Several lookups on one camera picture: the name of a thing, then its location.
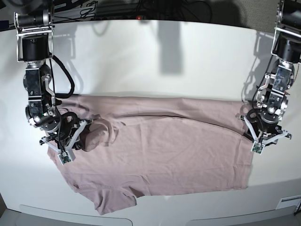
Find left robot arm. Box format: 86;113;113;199
240;0;301;154

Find white label sticker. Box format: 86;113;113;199
276;195;301;209

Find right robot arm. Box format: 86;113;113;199
5;0;92;164

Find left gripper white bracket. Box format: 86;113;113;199
240;108;292;154

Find mauve T-shirt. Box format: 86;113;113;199
48;96;253;215

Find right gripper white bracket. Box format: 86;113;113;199
40;112;93;165

